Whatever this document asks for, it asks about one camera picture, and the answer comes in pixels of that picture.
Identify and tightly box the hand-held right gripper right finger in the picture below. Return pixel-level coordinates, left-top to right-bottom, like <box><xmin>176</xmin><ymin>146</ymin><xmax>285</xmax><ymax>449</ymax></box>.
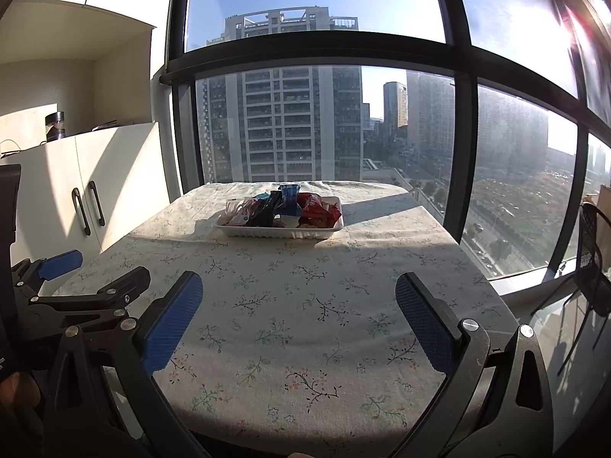
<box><xmin>395</xmin><ymin>272</ymin><xmax>554</xmax><ymax>458</ymax></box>

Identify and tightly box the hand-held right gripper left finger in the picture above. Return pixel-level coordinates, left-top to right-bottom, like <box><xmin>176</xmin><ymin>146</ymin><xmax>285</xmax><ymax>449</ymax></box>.
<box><xmin>42</xmin><ymin>271</ymin><xmax>206</xmax><ymax>458</ymax></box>

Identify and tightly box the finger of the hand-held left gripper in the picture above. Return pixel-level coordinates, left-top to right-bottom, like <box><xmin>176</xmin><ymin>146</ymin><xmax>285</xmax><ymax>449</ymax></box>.
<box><xmin>26</xmin><ymin>267</ymin><xmax>152</xmax><ymax>330</ymax></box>
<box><xmin>14</xmin><ymin>249</ymin><xmax>84</xmax><ymax>299</ymax></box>

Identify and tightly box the pink snack packet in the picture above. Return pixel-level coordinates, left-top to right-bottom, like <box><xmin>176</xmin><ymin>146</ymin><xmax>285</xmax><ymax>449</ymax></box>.
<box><xmin>223</xmin><ymin>198</ymin><xmax>261</xmax><ymax>226</ymax></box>

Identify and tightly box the white plastic tray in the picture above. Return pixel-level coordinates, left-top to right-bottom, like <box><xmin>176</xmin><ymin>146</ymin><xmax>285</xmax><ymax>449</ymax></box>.
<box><xmin>213</xmin><ymin>195</ymin><xmax>345</xmax><ymax>240</ymax></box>

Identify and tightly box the black striped snack packet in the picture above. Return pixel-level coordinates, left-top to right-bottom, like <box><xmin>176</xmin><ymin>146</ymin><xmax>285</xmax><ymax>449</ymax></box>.
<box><xmin>248</xmin><ymin>191</ymin><xmax>283</xmax><ymax>227</ymax></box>

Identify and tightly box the shiny red snack packet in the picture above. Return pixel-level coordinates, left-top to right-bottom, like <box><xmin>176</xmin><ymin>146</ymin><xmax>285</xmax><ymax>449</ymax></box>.
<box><xmin>297</xmin><ymin>193</ymin><xmax>343</xmax><ymax>220</ymax></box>

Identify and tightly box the dark blue cake packet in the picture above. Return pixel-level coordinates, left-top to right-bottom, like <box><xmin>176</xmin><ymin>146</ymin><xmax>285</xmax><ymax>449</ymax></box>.
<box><xmin>278</xmin><ymin>184</ymin><xmax>301</xmax><ymax>216</ymax></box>

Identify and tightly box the person's left hand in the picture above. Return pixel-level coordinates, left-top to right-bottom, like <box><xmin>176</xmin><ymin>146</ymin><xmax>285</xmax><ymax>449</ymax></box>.
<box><xmin>0</xmin><ymin>371</ymin><xmax>43</xmax><ymax>411</ymax></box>

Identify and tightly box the white cabinet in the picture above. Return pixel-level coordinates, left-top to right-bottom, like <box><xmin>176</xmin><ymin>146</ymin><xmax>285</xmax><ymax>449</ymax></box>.
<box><xmin>0</xmin><ymin>0</ymin><xmax>184</xmax><ymax>297</ymax></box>

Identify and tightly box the metal canister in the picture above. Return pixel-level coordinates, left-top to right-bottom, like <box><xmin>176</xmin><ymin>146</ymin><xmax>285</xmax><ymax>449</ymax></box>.
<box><xmin>45</xmin><ymin>111</ymin><xmax>66</xmax><ymax>142</ymax></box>

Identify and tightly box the black mesh chair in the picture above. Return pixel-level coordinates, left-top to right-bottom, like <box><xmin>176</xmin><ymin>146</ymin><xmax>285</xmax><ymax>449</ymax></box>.
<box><xmin>556</xmin><ymin>202</ymin><xmax>611</xmax><ymax>377</ymax></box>

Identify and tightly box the tall apartment building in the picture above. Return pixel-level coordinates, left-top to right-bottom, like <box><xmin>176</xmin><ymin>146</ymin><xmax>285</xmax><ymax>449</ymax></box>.
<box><xmin>197</xmin><ymin>7</ymin><xmax>364</xmax><ymax>184</ymax></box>

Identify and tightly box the dark cabinet handle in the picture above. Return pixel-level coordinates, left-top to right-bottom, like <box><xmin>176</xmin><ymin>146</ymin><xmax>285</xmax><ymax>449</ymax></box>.
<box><xmin>88</xmin><ymin>181</ymin><xmax>106</xmax><ymax>226</ymax></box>
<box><xmin>71</xmin><ymin>188</ymin><xmax>91</xmax><ymax>236</ymax></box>

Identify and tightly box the black window frame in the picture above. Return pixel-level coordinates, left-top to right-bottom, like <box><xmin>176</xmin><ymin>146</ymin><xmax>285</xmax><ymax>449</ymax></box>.
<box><xmin>160</xmin><ymin>0</ymin><xmax>611</xmax><ymax>292</ymax></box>

